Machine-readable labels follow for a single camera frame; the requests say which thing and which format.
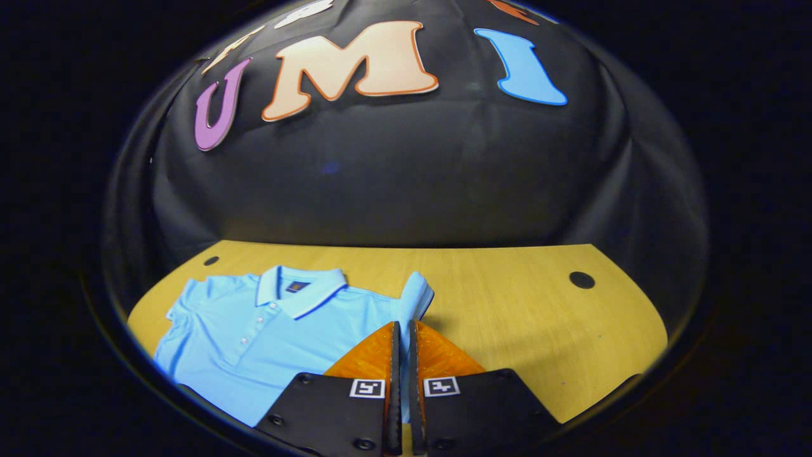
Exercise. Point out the black backdrop cloth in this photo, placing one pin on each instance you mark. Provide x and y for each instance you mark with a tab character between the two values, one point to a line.
406	190

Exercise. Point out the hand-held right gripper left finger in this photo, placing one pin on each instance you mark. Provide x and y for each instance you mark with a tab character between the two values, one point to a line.
395	419

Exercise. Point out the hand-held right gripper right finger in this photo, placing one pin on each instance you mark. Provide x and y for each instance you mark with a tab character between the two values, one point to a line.
416	419

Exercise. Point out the light blue polo T-shirt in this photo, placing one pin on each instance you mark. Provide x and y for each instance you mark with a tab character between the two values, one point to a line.
254	343

